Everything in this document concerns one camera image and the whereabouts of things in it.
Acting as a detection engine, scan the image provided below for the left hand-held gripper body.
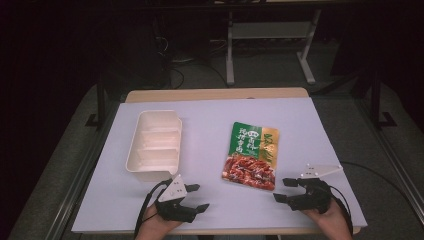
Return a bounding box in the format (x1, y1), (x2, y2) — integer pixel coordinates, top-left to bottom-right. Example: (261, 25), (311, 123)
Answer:
(154, 173), (198, 224)

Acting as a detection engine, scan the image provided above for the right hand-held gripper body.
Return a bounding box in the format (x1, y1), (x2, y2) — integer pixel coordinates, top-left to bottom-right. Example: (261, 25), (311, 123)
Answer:
(287, 163), (345, 215)

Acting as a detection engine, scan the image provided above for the person's right hand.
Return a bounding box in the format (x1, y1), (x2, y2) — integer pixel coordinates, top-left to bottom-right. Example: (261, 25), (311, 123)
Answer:
(302, 198), (354, 240)

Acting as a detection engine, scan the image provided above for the person's left hand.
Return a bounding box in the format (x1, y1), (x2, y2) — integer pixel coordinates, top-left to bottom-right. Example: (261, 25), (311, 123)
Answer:
(134, 203), (184, 240)

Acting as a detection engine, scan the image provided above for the white table mat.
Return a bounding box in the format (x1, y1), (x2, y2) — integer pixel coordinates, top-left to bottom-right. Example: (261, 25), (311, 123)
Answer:
(71, 97), (368, 234)

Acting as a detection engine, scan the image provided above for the green food packet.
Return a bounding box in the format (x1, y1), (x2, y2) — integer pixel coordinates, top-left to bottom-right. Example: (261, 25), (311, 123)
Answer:
(221, 121), (280, 192)

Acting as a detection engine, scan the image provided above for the white plastic storage bin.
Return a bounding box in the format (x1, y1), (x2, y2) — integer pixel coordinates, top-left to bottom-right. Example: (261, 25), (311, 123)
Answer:
(125, 109), (184, 183)

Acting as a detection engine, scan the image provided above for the black metal stand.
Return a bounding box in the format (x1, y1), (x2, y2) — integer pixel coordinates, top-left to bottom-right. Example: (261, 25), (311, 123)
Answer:
(369, 68), (398, 130)
(84, 63), (108, 130)

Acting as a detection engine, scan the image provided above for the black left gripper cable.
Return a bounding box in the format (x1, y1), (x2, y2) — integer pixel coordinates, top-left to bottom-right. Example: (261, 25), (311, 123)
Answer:
(133, 178), (174, 240)

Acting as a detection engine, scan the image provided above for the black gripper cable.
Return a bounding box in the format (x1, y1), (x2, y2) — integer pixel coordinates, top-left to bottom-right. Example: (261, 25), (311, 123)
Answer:
(133, 178), (174, 240)
(329, 185), (355, 235)

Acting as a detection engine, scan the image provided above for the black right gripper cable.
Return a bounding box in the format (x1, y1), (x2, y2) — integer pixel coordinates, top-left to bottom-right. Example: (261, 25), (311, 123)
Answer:
(329, 185), (355, 235)

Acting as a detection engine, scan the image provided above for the black floor cable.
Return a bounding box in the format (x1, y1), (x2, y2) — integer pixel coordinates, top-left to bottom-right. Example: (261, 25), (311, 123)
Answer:
(339, 161), (424, 214)

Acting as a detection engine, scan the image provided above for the bundle of floor cables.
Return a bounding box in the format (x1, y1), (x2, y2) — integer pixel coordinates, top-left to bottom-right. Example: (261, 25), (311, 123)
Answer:
(152, 16), (232, 90)

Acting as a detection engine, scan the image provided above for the white metal desk frame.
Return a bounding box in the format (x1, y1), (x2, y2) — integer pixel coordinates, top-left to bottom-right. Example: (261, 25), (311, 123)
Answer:
(225, 9), (323, 86)

